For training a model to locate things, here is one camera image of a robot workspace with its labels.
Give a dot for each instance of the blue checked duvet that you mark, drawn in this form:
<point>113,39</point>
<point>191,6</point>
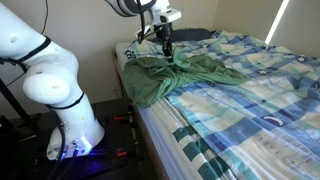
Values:
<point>267,128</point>

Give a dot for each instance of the white mattress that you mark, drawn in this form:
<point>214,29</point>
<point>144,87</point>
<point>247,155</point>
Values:
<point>167,157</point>

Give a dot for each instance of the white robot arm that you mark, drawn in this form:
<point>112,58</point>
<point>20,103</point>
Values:
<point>51,79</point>

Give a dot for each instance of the red-handled clamp near bed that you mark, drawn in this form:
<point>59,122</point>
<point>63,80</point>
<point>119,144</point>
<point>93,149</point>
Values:
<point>126,150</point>

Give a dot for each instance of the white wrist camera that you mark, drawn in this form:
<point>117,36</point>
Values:
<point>158,17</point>

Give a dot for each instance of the green jersey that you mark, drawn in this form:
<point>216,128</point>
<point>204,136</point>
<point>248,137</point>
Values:
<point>148,79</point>

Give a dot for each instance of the dark blue pillow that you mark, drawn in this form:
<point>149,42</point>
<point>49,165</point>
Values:
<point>190,34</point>

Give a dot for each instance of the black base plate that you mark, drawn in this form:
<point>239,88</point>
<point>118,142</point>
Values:
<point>23,154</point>

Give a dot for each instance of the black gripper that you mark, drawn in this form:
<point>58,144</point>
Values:
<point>164,33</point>

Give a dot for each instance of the wooden bed frame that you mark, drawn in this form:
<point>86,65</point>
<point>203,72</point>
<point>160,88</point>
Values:
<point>152,167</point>

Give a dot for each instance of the red-handled clamp far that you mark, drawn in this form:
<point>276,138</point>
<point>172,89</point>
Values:
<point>124,116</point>

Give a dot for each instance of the black tripod stand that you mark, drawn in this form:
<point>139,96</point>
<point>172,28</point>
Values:
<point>28,120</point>

